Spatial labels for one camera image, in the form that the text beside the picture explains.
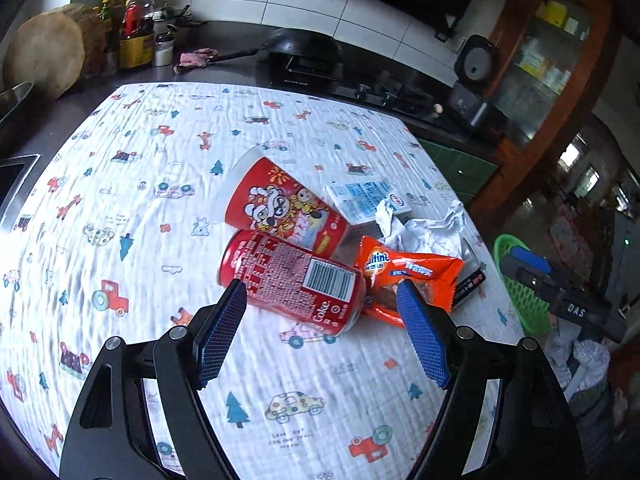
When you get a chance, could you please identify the small white jar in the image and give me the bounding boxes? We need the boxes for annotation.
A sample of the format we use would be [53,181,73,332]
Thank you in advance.
[154,32,175,67]

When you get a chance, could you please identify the wooden glass-door cabinet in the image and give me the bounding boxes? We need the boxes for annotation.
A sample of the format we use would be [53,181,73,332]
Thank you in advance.
[470,0,621,213]

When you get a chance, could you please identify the red soda can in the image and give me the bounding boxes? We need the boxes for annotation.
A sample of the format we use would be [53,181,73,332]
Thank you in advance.
[217,229,368,337]

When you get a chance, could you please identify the red printed paper cup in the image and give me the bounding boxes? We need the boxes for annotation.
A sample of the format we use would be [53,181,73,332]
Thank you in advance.
[220,147,351,256]

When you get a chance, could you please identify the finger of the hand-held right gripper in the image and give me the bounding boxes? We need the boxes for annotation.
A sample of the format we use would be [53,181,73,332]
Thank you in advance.
[511,246,555,276]
[501,255,568,306]

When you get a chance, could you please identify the white and blue carton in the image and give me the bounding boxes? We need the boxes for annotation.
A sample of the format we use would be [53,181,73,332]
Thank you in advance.
[324,178,413,226]

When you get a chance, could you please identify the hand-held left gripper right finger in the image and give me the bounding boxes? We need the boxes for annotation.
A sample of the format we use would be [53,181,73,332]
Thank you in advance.
[395,280,586,480]

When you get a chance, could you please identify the black rice cooker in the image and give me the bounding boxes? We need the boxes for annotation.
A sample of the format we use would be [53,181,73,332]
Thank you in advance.
[447,35,508,142]

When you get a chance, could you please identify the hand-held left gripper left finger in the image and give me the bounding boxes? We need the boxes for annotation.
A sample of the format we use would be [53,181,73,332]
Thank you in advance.
[59,279,248,480]

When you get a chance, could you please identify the green plastic basket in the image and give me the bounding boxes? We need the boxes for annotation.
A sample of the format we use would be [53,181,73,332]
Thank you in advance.
[492,234,553,338]

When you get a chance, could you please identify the black gas stove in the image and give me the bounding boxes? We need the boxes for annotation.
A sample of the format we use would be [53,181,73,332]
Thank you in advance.
[330,72,451,122]

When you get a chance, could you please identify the orange snack wrapper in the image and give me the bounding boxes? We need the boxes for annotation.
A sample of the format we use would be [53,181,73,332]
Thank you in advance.
[352,236,463,328]

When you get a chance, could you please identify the pink cloth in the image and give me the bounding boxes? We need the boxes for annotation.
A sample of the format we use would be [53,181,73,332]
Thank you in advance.
[173,47,219,73]

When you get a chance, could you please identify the white printed blanket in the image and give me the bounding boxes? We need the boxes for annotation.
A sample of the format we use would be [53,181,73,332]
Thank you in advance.
[0,82,526,480]

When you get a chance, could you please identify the green kitchen cabinets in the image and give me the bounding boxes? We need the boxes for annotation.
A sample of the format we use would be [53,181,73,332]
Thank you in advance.
[415,137,501,206]

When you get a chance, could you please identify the black wok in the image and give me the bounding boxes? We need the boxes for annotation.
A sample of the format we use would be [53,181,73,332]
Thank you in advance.
[217,27,343,68]
[267,52,343,87]

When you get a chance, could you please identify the round wooden chopping block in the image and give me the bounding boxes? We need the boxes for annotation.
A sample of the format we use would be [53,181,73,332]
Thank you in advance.
[2,2,108,101]

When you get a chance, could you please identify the small black packet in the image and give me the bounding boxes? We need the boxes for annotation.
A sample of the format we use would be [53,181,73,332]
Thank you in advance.
[450,247,488,313]

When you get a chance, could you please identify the steel sink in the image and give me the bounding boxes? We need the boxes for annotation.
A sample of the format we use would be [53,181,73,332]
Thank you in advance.
[0,154,41,223]

